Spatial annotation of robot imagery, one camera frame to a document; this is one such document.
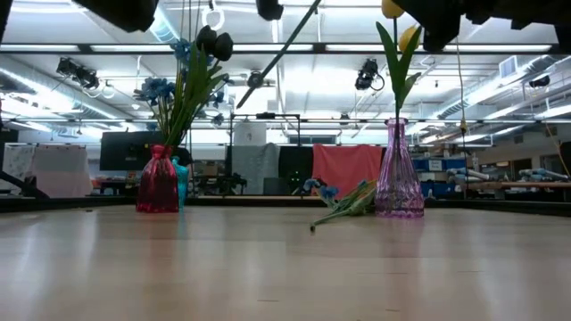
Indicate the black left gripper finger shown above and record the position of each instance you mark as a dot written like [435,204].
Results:
[270,9]

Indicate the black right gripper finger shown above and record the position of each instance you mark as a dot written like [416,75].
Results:
[439,22]

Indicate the large blue flower bunch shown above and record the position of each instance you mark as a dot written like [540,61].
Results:
[156,89]

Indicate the purple glass vase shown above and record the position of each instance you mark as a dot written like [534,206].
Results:
[399,178]

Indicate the red glass vase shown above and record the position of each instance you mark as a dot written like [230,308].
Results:
[157,183]

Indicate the teal glass vase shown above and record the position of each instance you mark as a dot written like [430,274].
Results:
[182,183]

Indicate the small blue flower bunch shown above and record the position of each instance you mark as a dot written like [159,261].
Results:
[352,203]

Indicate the black computer monitor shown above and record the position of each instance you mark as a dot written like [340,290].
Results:
[134,150]

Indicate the black panel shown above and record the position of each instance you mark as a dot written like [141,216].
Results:
[294,160]

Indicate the blue storage bins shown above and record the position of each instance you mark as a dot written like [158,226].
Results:
[441,178]

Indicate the grey cloth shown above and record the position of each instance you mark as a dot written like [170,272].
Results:
[254,165]

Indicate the pale pink cloth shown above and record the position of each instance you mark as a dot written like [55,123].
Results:
[62,171]

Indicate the red cloth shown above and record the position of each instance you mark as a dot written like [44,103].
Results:
[343,167]

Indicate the wooden bench beam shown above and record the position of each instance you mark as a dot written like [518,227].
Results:
[522,184]

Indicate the white patterned cloth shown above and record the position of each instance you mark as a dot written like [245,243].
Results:
[18,160]

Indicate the black ceiling camera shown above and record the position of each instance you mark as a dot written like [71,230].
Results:
[366,73]
[76,73]

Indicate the black metal stand frame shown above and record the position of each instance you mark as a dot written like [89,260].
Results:
[265,115]

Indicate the black aluminium table frame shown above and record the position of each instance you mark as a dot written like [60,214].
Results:
[267,201]

